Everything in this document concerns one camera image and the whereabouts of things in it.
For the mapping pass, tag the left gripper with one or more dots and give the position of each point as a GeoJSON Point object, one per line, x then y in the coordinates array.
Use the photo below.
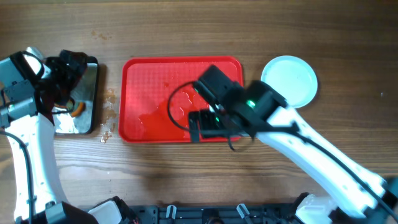
{"type": "Point", "coordinates": [68, 68]}

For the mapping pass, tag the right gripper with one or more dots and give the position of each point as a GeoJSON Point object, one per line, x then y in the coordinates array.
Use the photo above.
{"type": "Point", "coordinates": [193, 126]}

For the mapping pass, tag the green orange sponge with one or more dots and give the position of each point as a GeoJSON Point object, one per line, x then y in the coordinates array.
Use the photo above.
{"type": "Point", "coordinates": [76, 109]}

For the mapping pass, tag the white plate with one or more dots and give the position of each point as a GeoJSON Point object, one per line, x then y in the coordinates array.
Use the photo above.
{"type": "Point", "coordinates": [293, 78]}

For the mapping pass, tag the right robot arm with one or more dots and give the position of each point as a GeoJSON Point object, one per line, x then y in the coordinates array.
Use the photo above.
{"type": "Point", "coordinates": [355, 194]}

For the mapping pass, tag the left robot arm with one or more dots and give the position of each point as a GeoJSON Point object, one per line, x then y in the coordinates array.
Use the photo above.
{"type": "Point", "coordinates": [32, 86]}

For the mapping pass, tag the red plastic tray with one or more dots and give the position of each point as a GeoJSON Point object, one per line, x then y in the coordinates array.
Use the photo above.
{"type": "Point", "coordinates": [147, 98]}

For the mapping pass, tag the black metal water basin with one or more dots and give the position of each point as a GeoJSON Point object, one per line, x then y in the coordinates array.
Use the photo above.
{"type": "Point", "coordinates": [85, 91]}

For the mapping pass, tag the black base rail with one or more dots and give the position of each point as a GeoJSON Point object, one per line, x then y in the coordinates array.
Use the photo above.
{"type": "Point", "coordinates": [277, 213]}

